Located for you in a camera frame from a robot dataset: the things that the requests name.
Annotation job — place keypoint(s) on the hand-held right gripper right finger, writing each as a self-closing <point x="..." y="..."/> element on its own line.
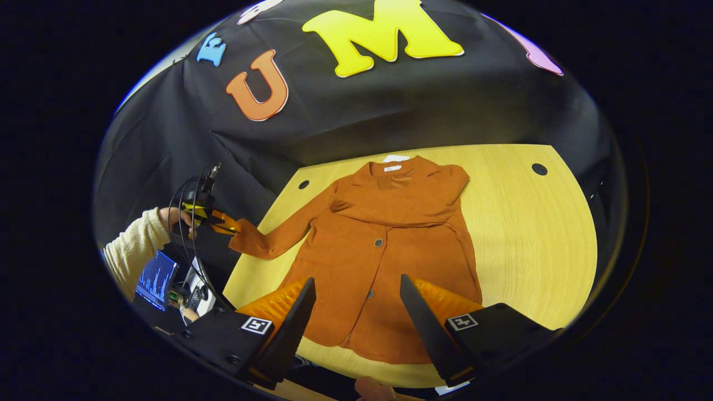
<point x="429" y="340"/>

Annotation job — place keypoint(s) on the orange button jacket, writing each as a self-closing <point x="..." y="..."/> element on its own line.
<point x="390" y="234"/>

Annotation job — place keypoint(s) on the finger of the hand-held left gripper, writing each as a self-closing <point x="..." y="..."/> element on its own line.
<point x="225" y="221"/>

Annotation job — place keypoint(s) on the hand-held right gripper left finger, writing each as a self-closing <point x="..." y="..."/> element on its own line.
<point x="289" y="340"/>

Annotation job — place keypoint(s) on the open laptop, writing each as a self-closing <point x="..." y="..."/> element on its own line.
<point x="156" y="278"/>

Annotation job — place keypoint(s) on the black backdrop cloth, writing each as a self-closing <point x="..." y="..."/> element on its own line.
<point x="390" y="111"/>

